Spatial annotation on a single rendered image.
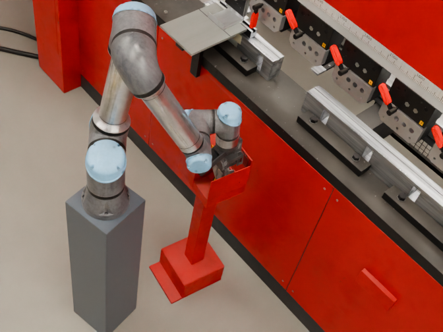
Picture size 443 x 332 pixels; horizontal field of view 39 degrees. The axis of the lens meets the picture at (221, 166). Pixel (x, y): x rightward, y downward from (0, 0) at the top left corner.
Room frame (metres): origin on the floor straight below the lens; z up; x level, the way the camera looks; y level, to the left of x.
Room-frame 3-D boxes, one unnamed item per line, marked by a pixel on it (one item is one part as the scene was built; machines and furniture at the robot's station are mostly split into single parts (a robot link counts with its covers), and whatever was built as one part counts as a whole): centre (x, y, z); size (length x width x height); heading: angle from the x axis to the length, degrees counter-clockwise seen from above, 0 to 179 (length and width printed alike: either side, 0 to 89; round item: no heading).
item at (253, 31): (1.93, 0.07, 0.98); 0.20 x 0.03 x 0.03; 51
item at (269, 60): (1.90, 0.04, 0.92); 0.39 x 0.06 x 0.10; 51
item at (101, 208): (1.14, 0.33, 0.82); 0.15 x 0.15 x 0.10
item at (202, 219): (1.41, 0.03, 0.39); 0.06 x 0.06 x 0.54; 42
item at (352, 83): (1.57, -0.36, 1.18); 0.15 x 0.09 x 0.17; 51
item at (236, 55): (1.86, 0.09, 0.89); 0.30 x 0.05 x 0.03; 51
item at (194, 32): (1.82, 0.17, 1.00); 0.26 x 0.18 x 0.01; 141
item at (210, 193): (1.41, 0.03, 0.75); 0.20 x 0.16 x 0.18; 42
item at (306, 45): (1.70, -0.21, 1.18); 0.15 x 0.09 x 0.17; 51
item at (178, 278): (1.39, 0.05, 0.06); 0.25 x 0.20 x 0.12; 132
